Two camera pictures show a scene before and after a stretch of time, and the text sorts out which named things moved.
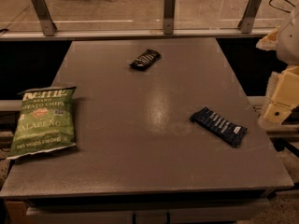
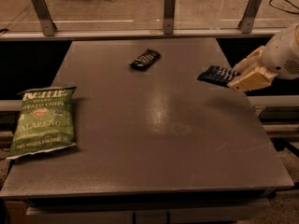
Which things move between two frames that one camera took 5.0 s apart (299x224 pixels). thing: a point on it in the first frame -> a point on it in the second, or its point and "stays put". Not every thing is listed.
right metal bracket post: x=246 y=22 stays put
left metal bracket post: x=40 y=6 stays put
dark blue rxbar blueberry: x=226 y=130 -> x=218 y=76
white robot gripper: x=290 y=44 -> x=282 y=57
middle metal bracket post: x=169 y=0 stays put
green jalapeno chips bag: x=46 y=121 stays put
